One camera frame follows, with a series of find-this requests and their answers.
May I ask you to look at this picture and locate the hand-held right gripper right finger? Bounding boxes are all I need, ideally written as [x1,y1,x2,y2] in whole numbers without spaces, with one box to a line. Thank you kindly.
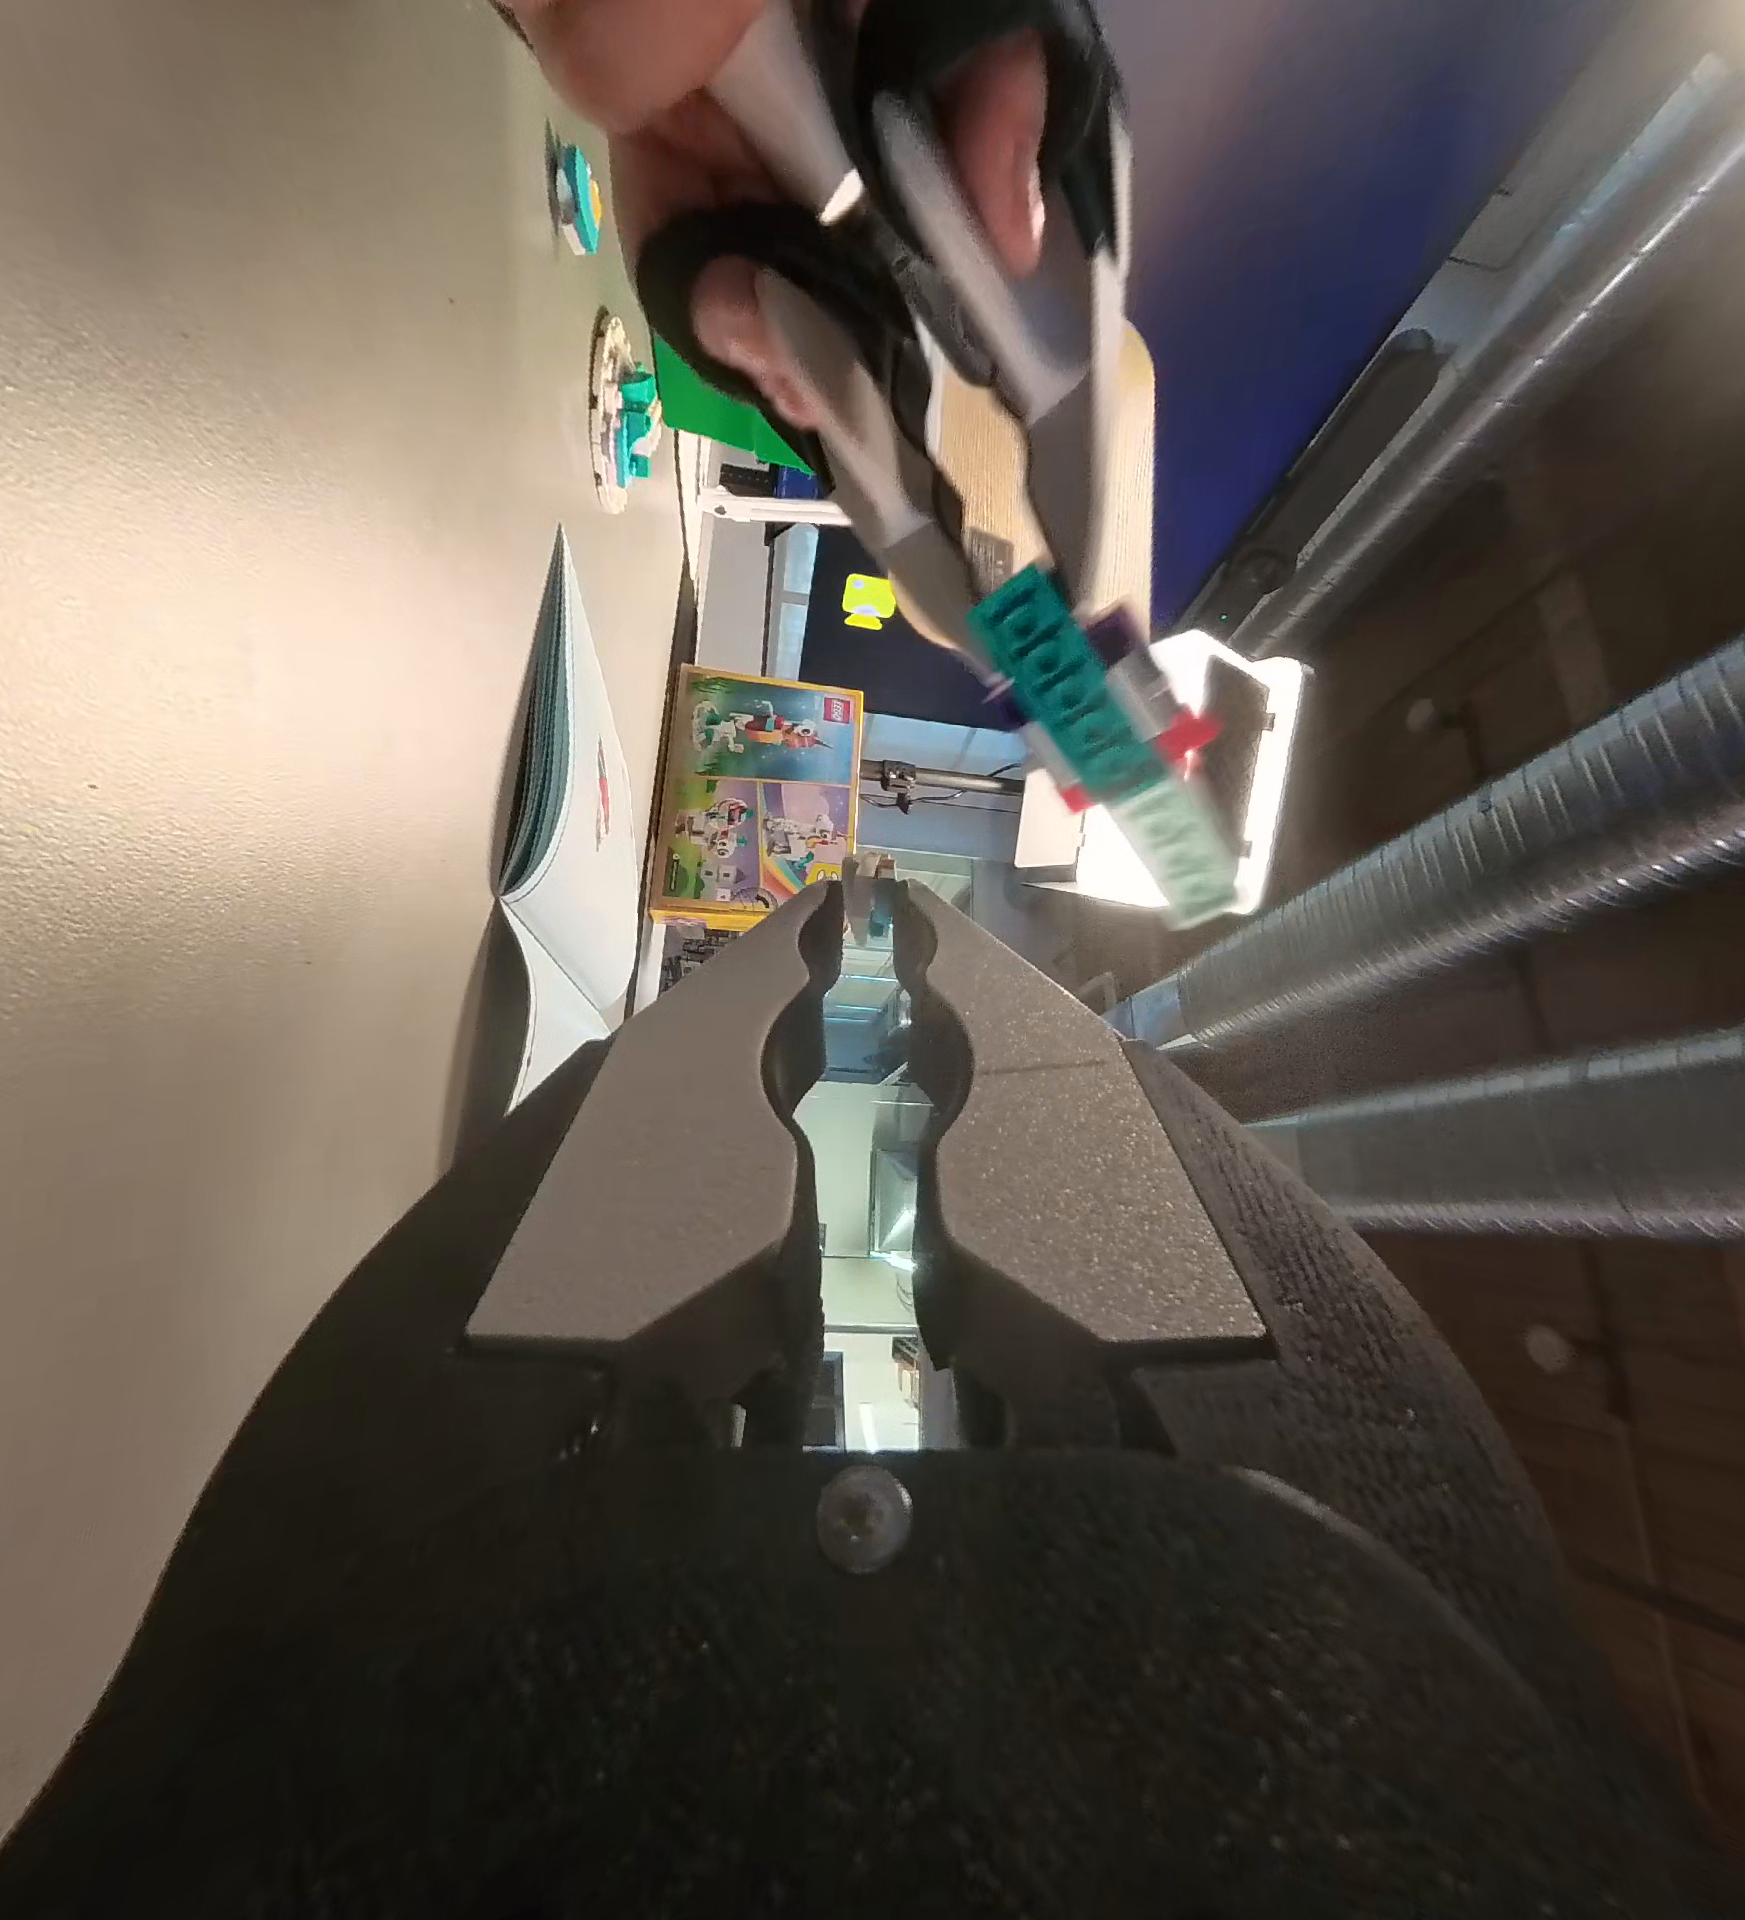
[886,888,1275,1445]

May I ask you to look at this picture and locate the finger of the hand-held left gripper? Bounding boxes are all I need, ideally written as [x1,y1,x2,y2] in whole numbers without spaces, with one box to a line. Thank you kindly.
[879,496,1011,653]
[1025,257,1135,628]

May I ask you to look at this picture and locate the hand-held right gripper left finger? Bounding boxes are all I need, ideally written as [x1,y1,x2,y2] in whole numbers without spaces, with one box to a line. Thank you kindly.
[462,883,853,1445]

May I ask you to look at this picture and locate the colourful lego build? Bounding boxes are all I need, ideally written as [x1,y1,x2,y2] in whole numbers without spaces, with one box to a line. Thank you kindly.
[964,568,1251,927]

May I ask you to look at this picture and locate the yellow lego set box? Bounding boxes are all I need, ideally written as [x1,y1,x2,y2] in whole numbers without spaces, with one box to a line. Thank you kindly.
[643,663,868,924]

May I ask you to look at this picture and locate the white round lego assembly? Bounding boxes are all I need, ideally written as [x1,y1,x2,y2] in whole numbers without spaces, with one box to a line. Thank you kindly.
[581,305,667,518]

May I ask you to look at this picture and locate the open lego instruction booklet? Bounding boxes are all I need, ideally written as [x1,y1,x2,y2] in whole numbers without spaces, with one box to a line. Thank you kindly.
[489,521,650,1115]

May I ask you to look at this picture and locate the small teal lego assembly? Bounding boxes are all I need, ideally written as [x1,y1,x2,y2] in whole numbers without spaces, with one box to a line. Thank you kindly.
[543,123,610,261]

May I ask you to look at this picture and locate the person's left hand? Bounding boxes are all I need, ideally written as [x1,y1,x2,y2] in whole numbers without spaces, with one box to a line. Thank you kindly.
[489,0,1055,439]

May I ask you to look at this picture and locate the green plastic bin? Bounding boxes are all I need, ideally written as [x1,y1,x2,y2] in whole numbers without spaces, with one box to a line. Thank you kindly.
[650,332,832,483]

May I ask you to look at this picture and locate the silver ventilation duct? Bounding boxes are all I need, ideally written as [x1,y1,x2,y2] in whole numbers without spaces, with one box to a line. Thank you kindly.
[1178,55,1745,639]
[1245,1007,1745,1247]
[1103,588,1745,1059]

